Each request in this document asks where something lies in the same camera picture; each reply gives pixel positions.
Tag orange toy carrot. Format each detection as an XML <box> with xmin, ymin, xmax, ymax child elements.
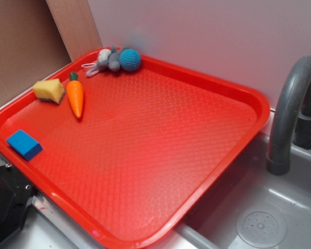
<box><xmin>66</xmin><ymin>72</ymin><xmax>84</xmax><ymax>118</ymax></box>

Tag red plastic tray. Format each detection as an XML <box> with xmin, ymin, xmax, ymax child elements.
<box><xmin>0</xmin><ymin>51</ymin><xmax>270</xmax><ymax>248</ymax></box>

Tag grey crochet bunny toy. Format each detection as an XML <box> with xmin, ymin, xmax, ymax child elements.
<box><xmin>83</xmin><ymin>46</ymin><xmax>142</xmax><ymax>78</ymax></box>

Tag yellow sponge piece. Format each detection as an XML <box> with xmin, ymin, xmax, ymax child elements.
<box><xmin>32</xmin><ymin>79</ymin><xmax>65</xmax><ymax>104</ymax></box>

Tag grey toy sink basin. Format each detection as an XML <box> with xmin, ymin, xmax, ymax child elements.
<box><xmin>171</xmin><ymin>131</ymin><xmax>311</xmax><ymax>249</ymax></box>

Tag blue rectangular block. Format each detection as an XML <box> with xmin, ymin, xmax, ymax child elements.
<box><xmin>7</xmin><ymin>130</ymin><xmax>43</xmax><ymax>161</ymax></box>

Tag grey plastic faucet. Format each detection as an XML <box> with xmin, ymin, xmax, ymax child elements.
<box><xmin>266</xmin><ymin>56</ymin><xmax>311</xmax><ymax>175</ymax></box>

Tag wooden board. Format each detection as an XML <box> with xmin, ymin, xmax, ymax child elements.
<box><xmin>46</xmin><ymin>0</ymin><xmax>103</xmax><ymax>61</ymax></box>

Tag brown cardboard panel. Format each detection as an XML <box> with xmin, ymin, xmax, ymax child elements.
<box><xmin>0</xmin><ymin>1</ymin><xmax>70</xmax><ymax>107</ymax></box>

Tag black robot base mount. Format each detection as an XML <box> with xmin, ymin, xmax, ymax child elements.
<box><xmin>0</xmin><ymin>165</ymin><xmax>35</xmax><ymax>246</ymax></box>

